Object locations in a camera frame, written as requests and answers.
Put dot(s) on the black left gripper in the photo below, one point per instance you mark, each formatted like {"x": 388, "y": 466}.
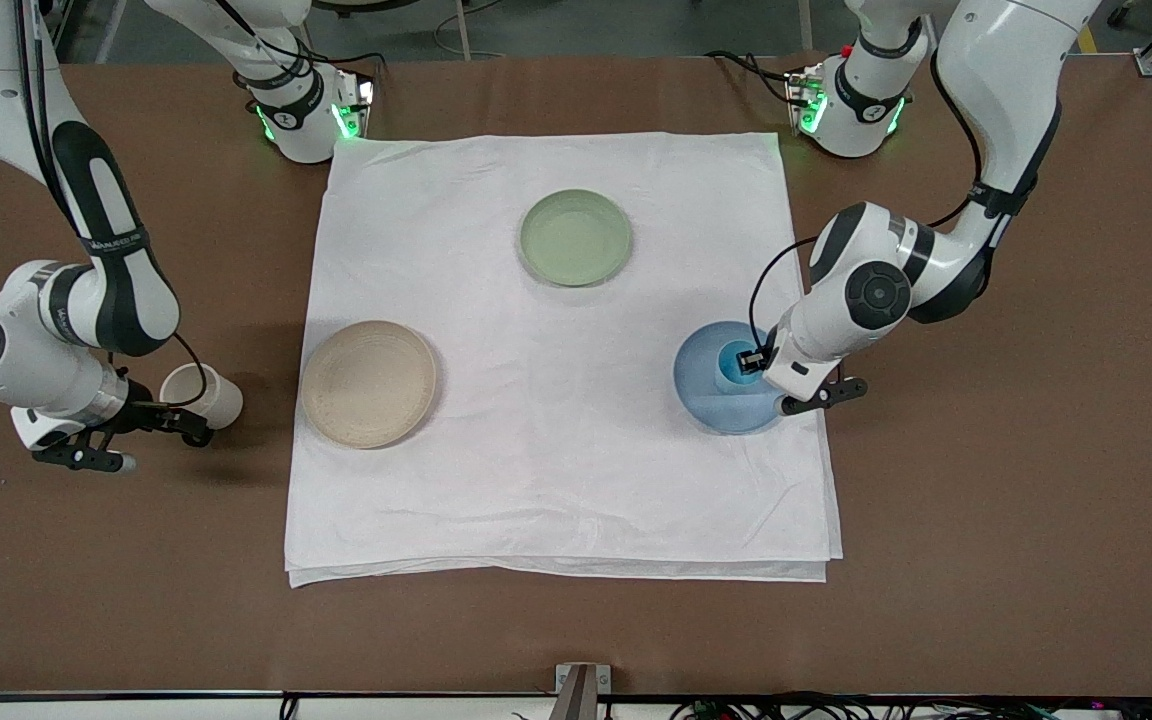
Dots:
{"x": 754, "y": 361}

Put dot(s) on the blue round plate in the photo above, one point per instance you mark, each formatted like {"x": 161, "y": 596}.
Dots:
{"x": 716, "y": 405}

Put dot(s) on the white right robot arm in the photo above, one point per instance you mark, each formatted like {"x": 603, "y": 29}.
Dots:
{"x": 106, "y": 280}

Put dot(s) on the white cloth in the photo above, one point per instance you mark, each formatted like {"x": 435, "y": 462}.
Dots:
{"x": 556, "y": 460}

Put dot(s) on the grey metal camera bracket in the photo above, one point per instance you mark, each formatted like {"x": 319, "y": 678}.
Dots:
{"x": 583, "y": 690}

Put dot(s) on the green round plate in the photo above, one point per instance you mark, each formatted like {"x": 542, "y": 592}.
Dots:
{"x": 574, "y": 238}

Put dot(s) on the blue cup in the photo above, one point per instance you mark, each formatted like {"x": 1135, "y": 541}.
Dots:
{"x": 733, "y": 362}

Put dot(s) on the beige round plate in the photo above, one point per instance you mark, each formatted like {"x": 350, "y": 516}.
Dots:
{"x": 369, "y": 385}

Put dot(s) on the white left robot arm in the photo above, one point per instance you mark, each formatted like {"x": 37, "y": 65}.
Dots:
{"x": 996, "y": 90}

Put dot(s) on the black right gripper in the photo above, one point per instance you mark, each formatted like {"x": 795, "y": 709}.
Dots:
{"x": 148, "y": 414}

